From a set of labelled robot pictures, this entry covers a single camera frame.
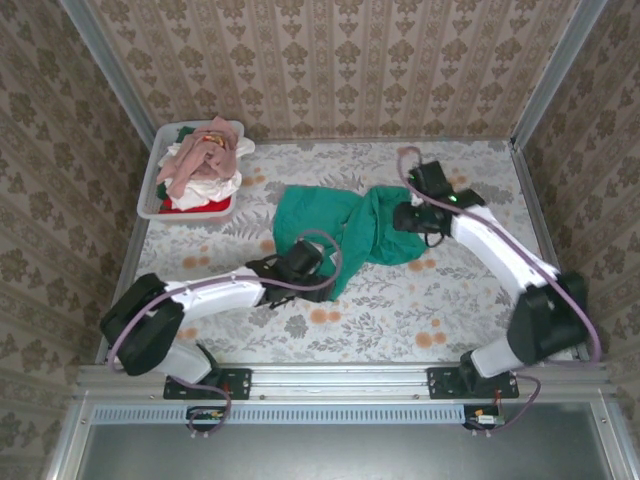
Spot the red garment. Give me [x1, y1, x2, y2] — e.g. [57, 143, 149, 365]
[158, 193, 236, 215]

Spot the green printed t-shirt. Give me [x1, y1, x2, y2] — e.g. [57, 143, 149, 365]
[272, 184, 441, 303]

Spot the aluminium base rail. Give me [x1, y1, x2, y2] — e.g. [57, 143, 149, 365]
[74, 363, 614, 401]

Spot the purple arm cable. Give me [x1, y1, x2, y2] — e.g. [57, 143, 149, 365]
[107, 228, 344, 439]
[396, 145, 603, 436]

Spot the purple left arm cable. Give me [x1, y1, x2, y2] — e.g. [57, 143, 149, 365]
[107, 228, 344, 439]

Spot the small black connector board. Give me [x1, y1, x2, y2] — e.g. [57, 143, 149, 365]
[463, 403, 506, 430]
[185, 405, 231, 427]

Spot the aluminium table side rail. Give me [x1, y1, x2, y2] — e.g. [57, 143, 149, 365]
[509, 142, 591, 362]

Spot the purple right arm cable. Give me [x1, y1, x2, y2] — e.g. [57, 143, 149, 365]
[396, 145, 603, 436]

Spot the white plastic laundry basket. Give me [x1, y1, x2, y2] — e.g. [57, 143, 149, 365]
[136, 119, 246, 225]

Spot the grey metal panel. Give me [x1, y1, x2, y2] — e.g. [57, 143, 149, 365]
[44, 399, 640, 480]

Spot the floral tablecloth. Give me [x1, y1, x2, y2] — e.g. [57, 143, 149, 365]
[112, 139, 574, 365]

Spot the pile of clothes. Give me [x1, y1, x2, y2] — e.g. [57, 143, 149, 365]
[158, 135, 256, 211]

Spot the grey slotted cable duct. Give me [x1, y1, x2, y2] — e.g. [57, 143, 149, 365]
[92, 404, 469, 426]

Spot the aluminium frame post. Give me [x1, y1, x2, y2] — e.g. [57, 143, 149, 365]
[58, 0, 157, 149]
[510, 0, 612, 147]

